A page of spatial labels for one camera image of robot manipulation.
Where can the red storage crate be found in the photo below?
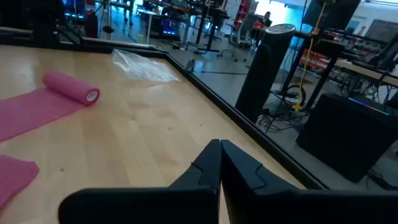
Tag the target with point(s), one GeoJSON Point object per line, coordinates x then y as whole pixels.
{"type": "Point", "coordinates": [315, 60]}

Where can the dark computer screen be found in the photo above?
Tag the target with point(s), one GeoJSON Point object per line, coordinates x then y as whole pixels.
{"type": "Point", "coordinates": [382, 31]}

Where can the black table rim frame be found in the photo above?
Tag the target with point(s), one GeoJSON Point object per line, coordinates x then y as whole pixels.
{"type": "Point", "coordinates": [248, 127]}

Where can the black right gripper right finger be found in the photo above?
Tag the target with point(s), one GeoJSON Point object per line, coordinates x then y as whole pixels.
{"type": "Point", "coordinates": [280, 208]}

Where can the small black rim bracket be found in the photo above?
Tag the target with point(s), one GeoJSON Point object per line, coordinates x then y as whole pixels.
{"type": "Point", "coordinates": [190, 65]}

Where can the grey office chair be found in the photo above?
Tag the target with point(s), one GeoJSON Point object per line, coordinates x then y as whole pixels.
{"type": "Point", "coordinates": [241, 37]}

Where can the clear plastic zip bag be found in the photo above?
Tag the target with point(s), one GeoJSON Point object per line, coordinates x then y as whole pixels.
{"type": "Point", "coordinates": [143, 68]}

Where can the black standing desk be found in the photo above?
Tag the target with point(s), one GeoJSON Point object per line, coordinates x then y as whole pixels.
{"type": "Point", "coordinates": [210, 18]}

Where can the person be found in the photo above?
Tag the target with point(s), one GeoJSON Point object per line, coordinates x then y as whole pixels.
{"type": "Point", "coordinates": [266, 20]}

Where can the black monitor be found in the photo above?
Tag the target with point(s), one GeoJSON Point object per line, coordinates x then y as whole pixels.
{"type": "Point", "coordinates": [332, 14]}

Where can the black tower fan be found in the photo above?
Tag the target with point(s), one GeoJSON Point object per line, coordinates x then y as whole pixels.
{"type": "Point", "coordinates": [264, 71]}

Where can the wooden workbench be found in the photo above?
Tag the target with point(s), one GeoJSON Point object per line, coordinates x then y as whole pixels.
{"type": "Point", "coordinates": [367, 72]}

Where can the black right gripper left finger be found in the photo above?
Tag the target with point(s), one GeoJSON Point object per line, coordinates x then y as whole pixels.
{"type": "Point", "coordinates": [174, 205]}

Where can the pink bandage roll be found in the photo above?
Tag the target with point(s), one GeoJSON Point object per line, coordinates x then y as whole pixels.
{"type": "Point", "coordinates": [70, 87]}

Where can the black computer case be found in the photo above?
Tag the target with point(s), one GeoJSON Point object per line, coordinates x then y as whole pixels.
{"type": "Point", "coordinates": [345, 137]}

